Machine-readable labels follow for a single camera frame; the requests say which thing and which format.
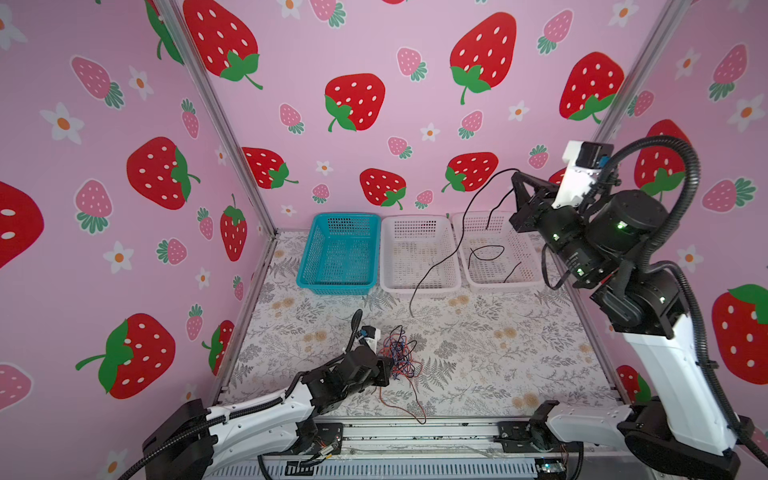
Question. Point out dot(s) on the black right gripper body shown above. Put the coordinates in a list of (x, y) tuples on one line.
[(528, 221)]

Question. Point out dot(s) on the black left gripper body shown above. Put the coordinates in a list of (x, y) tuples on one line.
[(382, 377)]

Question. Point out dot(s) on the white right plastic basket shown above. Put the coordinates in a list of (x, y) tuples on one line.
[(495, 258)]

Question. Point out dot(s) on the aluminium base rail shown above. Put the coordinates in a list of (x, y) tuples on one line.
[(399, 448)]

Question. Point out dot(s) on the teal plastic basket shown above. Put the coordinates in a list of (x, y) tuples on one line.
[(341, 255)]

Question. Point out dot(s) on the aluminium left corner post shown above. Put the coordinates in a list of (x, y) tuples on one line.
[(181, 36)]

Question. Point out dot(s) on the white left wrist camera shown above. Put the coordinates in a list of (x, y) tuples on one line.
[(369, 336)]

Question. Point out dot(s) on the white plastic basket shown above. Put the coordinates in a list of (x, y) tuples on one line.
[(495, 258), (417, 256)]

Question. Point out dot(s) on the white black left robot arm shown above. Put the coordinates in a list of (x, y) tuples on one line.
[(196, 441)]

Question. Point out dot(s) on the white middle plastic basket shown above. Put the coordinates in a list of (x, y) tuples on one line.
[(417, 256)]

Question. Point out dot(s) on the aluminium right corner post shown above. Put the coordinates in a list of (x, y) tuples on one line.
[(659, 36)]

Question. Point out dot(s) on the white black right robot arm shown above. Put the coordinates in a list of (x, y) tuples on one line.
[(606, 236)]

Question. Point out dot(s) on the aluminium corner post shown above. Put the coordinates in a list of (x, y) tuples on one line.
[(181, 36), (659, 36)]

